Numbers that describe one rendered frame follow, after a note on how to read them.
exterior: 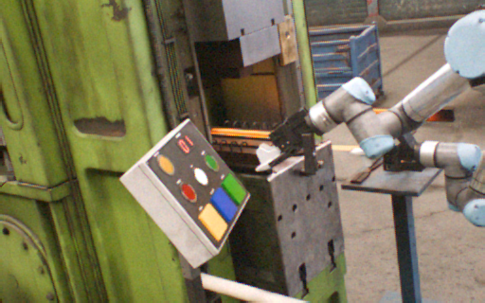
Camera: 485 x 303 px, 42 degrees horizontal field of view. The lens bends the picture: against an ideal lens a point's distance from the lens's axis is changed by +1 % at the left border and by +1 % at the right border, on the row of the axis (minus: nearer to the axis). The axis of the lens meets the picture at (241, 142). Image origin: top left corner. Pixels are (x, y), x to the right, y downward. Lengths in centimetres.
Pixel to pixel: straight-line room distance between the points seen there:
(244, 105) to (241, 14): 61
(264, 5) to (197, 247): 89
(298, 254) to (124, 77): 85
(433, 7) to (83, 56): 796
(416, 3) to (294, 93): 741
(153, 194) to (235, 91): 110
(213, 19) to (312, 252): 89
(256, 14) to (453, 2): 770
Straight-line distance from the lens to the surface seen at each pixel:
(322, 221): 229
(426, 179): 237
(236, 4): 195
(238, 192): 171
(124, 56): 186
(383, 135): 152
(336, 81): 578
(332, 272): 241
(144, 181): 147
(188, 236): 149
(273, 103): 239
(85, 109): 217
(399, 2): 983
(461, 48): 127
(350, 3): 1012
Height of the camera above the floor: 163
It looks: 17 degrees down
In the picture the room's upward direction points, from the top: 10 degrees counter-clockwise
